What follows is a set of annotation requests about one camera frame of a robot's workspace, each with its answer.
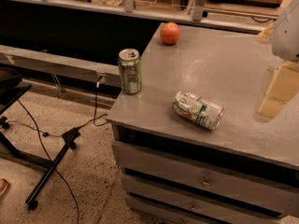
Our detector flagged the black stand with wheels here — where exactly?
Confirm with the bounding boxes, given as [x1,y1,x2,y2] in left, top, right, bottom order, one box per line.
[0,67,81,212]

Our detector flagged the red apple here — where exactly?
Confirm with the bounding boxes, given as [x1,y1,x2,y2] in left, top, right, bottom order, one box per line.
[160,22,180,45]

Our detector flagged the red white shoe tip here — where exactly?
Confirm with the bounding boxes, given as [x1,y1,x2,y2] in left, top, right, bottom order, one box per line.
[0,178,8,197]

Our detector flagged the upright green soda can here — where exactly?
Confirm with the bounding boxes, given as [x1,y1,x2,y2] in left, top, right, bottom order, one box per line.
[118,49,142,94]

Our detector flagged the white can lying sideways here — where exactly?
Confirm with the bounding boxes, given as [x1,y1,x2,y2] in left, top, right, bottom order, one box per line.
[172,91,224,131]

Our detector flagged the grey low shelf ledge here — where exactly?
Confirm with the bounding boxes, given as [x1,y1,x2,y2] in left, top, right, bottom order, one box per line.
[0,45,121,99]

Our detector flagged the black floor cable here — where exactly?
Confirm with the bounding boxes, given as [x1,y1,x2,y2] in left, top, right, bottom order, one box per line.
[6,74,109,224]

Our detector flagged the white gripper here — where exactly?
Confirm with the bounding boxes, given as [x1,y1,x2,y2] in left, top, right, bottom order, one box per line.
[253,0,299,123]

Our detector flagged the grey drawer cabinet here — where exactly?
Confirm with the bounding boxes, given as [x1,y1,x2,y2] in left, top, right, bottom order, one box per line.
[108,26,299,224]

